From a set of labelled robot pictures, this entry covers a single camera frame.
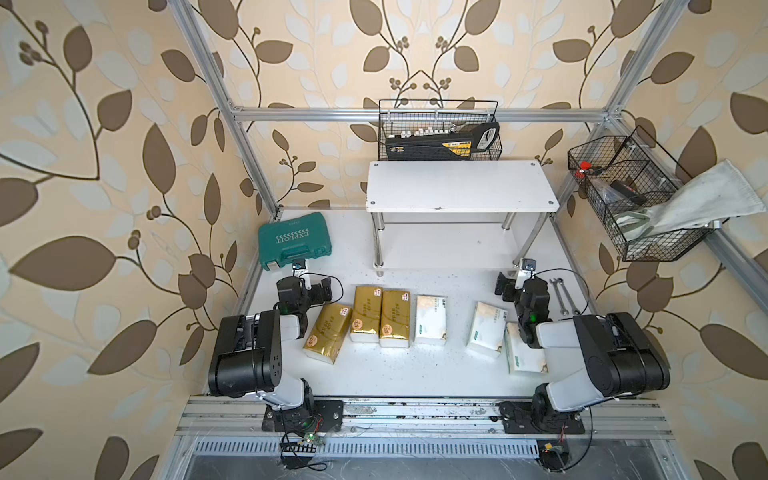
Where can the white two-tier shelf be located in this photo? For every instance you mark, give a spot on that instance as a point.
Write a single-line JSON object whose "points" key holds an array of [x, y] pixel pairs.
{"points": [[455, 215]]}

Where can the black wire basket rear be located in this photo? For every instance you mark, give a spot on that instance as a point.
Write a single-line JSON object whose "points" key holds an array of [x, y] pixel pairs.
{"points": [[397, 115]]}

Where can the white tissue pack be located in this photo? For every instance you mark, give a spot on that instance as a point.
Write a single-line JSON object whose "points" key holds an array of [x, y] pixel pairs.
{"points": [[520, 357], [431, 320], [487, 330]]}

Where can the green plastic tool case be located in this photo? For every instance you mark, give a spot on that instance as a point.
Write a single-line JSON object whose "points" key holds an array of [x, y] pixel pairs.
{"points": [[302, 238]]}

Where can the silver wrench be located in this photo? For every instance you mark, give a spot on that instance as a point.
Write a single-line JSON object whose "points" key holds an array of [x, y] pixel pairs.
{"points": [[563, 309], [573, 307]]}

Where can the gold tissue pack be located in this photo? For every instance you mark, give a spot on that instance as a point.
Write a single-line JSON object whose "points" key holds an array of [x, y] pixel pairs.
{"points": [[366, 318], [328, 333], [395, 319]]}

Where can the black wire basket right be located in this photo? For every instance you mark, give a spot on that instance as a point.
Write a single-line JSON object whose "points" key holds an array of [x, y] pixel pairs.
{"points": [[631, 180]]}

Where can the silver wrench left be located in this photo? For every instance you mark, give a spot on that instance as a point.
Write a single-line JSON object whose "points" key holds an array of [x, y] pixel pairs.
{"points": [[563, 309]]}

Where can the white cloth rag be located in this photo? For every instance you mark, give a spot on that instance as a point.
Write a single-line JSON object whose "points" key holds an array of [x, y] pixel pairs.
{"points": [[718, 193]]}

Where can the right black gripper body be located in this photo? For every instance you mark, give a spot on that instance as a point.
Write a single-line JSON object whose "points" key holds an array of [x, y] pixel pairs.
{"points": [[510, 293]]}

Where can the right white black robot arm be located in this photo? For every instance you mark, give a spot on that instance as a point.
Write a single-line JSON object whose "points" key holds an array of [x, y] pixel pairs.
{"points": [[618, 360]]}

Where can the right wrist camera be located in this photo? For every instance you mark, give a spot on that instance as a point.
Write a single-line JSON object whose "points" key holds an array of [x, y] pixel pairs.
{"points": [[528, 265]]}

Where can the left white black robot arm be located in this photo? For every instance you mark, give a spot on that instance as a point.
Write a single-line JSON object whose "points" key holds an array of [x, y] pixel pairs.
{"points": [[247, 361]]}

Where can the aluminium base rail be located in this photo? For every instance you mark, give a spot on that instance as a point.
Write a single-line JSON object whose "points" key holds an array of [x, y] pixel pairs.
{"points": [[358, 427]]}

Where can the silver wrench right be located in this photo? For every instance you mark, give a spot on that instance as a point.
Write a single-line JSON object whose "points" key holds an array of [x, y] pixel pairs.
{"points": [[573, 307]]}

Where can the red handled tool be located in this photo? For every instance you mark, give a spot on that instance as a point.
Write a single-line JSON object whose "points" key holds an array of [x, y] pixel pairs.
{"points": [[586, 169]]}

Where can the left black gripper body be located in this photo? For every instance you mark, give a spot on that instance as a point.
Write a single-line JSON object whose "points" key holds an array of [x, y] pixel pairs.
{"points": [[318, 296]]}

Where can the black yellow tool box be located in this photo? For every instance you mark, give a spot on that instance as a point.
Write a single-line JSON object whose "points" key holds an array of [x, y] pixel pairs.
{"points": [[471, 142]]}

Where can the black wire basket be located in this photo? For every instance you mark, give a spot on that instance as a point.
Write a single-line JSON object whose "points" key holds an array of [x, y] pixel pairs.
{"points": [[397, 115], [631, 180]]}

